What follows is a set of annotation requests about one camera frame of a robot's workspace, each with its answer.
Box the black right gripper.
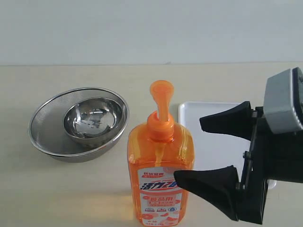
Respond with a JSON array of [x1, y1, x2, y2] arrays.
[[174, 101, 303, 224]]

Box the orange pump soap bottle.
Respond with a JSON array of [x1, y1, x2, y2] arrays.
[[127, 80, 195, 227]]

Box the small stainless steel bowl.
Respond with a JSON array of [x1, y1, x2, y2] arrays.
[[62, 97, 127, 148]]

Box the white rectangular plastic tray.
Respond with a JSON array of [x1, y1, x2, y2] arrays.
[[178, 101, 277, 190]]

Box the steel mesh strainer basket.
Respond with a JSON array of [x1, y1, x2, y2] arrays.
[[28, 87, 130, 163]]

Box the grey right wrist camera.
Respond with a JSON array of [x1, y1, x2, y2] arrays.
[[263, 67, 303, 134]]

